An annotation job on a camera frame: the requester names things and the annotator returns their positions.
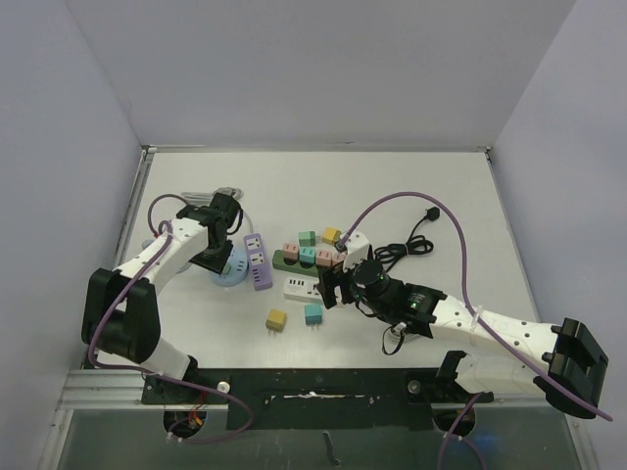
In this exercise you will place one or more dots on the green power strip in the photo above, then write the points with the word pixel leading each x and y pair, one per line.
pixel 293 267

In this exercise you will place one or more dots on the teal charger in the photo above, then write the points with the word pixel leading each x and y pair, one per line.
pixel 313 314
pixel 307 255

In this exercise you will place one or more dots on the pink charger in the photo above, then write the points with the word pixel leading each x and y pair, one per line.
pixel 338 259
pixel 290 251
pixel 323 258

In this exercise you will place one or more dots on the purple power strip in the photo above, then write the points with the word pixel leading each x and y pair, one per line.
pixel 259 265

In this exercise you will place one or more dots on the yellow charger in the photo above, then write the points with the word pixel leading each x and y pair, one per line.
pixel 331 236
pixel 276 321

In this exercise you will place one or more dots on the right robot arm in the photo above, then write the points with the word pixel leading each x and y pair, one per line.
pixel 562 363

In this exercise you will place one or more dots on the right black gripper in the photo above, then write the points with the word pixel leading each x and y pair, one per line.
pixel 332 277

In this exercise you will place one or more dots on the white power strip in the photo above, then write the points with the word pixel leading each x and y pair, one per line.
pixel 301 290

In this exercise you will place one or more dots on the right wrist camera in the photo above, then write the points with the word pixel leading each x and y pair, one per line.
pixel 356 248

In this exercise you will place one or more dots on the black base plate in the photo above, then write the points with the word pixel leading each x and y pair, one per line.
pixel 334 399

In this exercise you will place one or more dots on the round blue power strip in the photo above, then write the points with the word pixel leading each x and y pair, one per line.
pixel 239 270

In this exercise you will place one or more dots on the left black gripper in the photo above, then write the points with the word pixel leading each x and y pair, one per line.
pixel 217 263

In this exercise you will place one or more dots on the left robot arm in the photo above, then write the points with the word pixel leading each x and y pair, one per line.
pixel 121 314

